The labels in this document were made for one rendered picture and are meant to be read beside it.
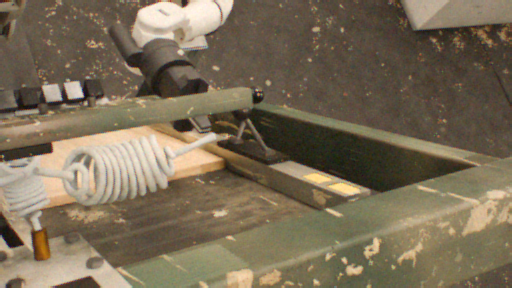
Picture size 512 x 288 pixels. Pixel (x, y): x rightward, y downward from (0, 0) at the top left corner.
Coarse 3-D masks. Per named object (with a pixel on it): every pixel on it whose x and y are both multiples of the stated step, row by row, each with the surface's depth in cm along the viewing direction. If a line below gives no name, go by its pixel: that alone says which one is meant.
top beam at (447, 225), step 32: (384, 192) 82; (416, 192) 81; (448, 192) 81; (480, 192) 80; (288, 224) 74; (320, 224) 73; (352, 224) 72; (384, 224) 72; (416, 224) 73; (448, 224) 75; (480, 224) 78; (160, 256) 67; (192, 256) 67; (224, 256) 66; (256, 256) 66; (288, 256) 65; (320, 256) 66; (352, 256) 68; (384, 256) 71; (416, 256) 73; (448, 256) 76; (480, 256) 79
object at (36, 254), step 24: (48, 144) 58; (0, 168) 60; (24, 168) 61; (0, 192) 102; (24, 192) 64; (0, 216) 94; (24, 216) 66; (0, 240) 82; (24, 240) 81; (48, 240) 67; (72, 240) 70; (0, 264) 66; (24, 264) 65; (48, 264) 65; (72, 264) 65; (96, 264) 63
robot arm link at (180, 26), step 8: (144, 8) 124; (152, 8) 125; (160, 8) 126; (168, 8) 127; (176, 8) 128; (144, 16) 121; (152, 16) 122; (160, 16) 123; (168, 16) 124; (176, 16) 126; (184, 16) 127; (144, 24) 121; (152, 24) 121; (160, 24) 122; (168, 24) 123; (176, 24) 125; (184, 24) 128; (152, 32) 122; (160, 32) 122; (168, 32) 124; (176, 32) 132; (184, 32) 130; (176, 40) 133; (184, 40) 132
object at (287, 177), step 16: (160, 128) 160; (208, 144) 138; (240, 160) 127; (256, 176) 122; (272, 176) 117; (288, 176) 113; (288, 192) 114; (304, 192) 109; (320, 192) 105; (336, 192) 102; (352, 192) 101; (368, 192) 102; (320, 208) 106
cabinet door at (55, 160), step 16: (144, 128) 165; (64, 144) 155; (80, 144) 154; (96, 144) 153; (112, 144) 152; (160, 144) 148; (176, 144) 147; (48, 160) 141; (64, 160) 140; (176, 160) 135; (192, 160) 133; (208, 160) 132; (224, 160) 132; (80, 176) 128; (144, 176) 124; (176, 176) 127; (48, 192) 118; (64, 192) 117
